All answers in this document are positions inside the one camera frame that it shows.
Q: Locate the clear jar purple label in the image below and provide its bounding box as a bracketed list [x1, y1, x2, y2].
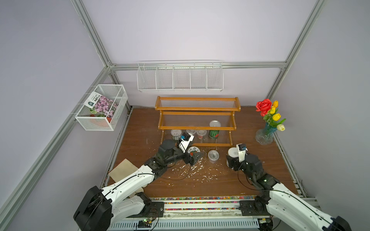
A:
[208, 150, 220, 163]

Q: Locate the clear jar silver lid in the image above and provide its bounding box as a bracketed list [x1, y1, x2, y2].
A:
[171, 130, 183, 141]

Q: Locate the wooden two-tier shelf rack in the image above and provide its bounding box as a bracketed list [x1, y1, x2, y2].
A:
[155, 96, 241, 147]

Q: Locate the strawberry lid seed jar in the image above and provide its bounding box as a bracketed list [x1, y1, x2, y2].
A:
[187, 146, 200, 154]

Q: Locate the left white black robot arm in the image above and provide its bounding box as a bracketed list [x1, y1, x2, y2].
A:
[73, 140, 205, 231]

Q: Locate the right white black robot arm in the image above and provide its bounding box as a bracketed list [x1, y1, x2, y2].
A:
[226, 154, 352, 231]

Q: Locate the small clear jar red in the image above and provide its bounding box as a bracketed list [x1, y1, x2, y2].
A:
[196, 130, 207, 140]

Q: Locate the watermelon print jar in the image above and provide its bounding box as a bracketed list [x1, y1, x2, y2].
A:
[209, 120, 221, 139]

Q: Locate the purple flower seed packet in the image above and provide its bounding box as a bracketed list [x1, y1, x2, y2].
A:
[83, 91, 118, 118]

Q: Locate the glass vase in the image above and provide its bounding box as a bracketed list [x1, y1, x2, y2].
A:
[255, 124, 276, 145]

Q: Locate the yellow tulips bunch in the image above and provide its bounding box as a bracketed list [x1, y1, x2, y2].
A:
[263, 101, 286, 134]

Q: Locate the red rose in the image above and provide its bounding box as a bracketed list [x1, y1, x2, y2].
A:
[256, 99, 272, 116]

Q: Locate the cream work glove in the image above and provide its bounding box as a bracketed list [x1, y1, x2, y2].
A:
[108, 159, 138, 186]

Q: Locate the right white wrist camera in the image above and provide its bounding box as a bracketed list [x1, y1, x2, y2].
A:
[236, 143, 248, 162]

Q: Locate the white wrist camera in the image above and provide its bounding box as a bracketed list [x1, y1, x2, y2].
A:
[178, 132, 194, 153]
[236, 143, 248, 162]

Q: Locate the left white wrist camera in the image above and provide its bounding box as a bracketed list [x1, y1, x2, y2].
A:
[178, 132, 194, 153]

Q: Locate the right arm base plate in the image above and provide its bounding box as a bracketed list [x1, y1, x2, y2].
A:
[238, 200, 271, 216]

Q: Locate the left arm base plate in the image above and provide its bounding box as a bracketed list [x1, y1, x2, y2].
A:
[128, 202, 164, 218]

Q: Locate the white wire wall shelf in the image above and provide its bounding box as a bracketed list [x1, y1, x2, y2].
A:
[137, 61, 224, 91]

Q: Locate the white wire basket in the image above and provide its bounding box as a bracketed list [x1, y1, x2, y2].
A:
[75, 84, 128, 131]

